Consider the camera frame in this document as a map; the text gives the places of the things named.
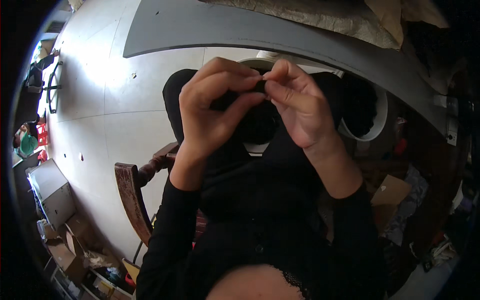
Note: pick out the person's right hand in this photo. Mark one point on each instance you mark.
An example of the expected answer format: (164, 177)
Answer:
(305, 112)

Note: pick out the person's left hand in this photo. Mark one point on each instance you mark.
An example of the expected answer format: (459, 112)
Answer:
(200, 116)

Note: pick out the black cloth piece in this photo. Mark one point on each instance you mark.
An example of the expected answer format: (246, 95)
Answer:
(258, 88)

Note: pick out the person's legs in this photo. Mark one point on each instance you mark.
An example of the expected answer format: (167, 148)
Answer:
(174, 101)

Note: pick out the white plastic basin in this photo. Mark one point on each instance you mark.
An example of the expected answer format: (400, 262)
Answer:
(380, 120)

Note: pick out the grey curved table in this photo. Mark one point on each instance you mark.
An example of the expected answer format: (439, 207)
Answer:
(210, 26)

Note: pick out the dark wooden chair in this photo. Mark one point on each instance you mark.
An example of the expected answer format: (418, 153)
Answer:
(129, 195)

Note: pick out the brown cardboard piece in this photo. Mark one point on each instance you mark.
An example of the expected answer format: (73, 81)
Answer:
(390, 191)

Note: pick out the person's body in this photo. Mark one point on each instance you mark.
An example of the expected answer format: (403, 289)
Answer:
(247, 232)

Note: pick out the tan paper sheet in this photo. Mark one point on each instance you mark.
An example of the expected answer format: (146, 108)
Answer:
(390, 15)

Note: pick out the black metal rack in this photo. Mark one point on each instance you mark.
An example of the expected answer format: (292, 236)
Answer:
(50, 88)

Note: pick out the red plastic stool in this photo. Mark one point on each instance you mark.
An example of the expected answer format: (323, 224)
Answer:
(42, 135)

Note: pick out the heap of household clutter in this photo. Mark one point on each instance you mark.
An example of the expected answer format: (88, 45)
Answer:
(420, 225)

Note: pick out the white cabinet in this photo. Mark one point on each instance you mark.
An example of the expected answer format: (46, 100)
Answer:
(54, 195)

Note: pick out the heap of cardboard cartons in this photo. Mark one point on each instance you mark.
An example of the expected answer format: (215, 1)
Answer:
(71, 255)

